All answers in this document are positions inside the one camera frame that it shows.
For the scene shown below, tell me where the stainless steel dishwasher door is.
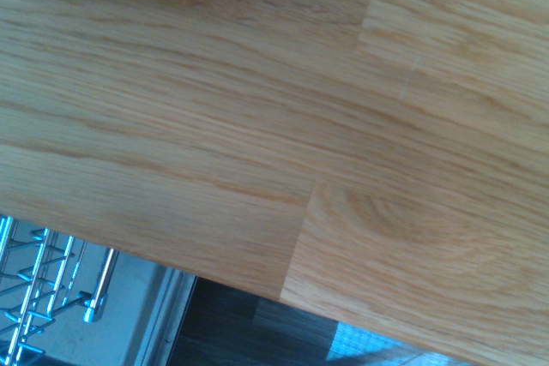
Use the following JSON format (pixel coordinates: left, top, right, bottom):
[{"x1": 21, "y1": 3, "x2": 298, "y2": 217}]
[{"x1": 40, "y1": 249, "x2": 199, "y2": 366}]

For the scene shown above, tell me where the metal wire dishwasher rack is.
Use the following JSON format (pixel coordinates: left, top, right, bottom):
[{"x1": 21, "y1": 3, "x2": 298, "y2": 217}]
[{"x1": 0, "y1": 214, "x2": 120, "y2": 366}]

